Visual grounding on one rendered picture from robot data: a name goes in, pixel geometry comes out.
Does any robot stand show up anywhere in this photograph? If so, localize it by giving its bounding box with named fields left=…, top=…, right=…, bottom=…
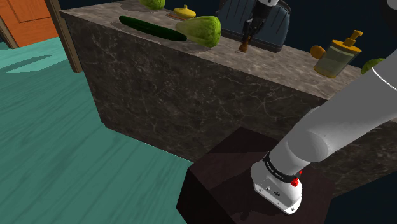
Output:
left=176, top=126, right=336, bottom=224

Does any yellow pump soap dispenser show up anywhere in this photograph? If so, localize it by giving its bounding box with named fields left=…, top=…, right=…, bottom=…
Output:
left=313, top=29, right=364, bottom=79

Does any orange fruit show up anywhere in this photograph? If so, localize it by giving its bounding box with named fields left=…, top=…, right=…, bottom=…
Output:
left=310, top=45, right=327, bottom=60

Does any dark grey toaster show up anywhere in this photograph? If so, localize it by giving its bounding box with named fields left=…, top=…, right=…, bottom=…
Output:
left=216, top=0, right=292, bottom=53

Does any dark green cucumber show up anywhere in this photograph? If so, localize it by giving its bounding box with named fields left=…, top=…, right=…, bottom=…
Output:
left=118, top=15, right=188, bottom=43

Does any yellow squash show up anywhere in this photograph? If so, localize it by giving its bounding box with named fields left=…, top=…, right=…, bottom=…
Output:
left=173, top=4, right=197, bottom=19

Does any large green lettuce head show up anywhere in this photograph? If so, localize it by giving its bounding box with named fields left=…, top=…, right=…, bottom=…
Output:
left=175, top=15, right=222, bottom=48

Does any orange wooden door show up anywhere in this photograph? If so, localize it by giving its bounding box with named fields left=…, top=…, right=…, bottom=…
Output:
left=0, top=0, right=83, bottom=74

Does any thin brown stick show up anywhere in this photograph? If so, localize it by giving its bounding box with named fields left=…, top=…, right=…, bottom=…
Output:
left=165, top=13, right=188, bottom=22

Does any small brown wooden tool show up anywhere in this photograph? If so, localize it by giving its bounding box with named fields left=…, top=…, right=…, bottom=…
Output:
left=238, top=35, right=251, bottom=53

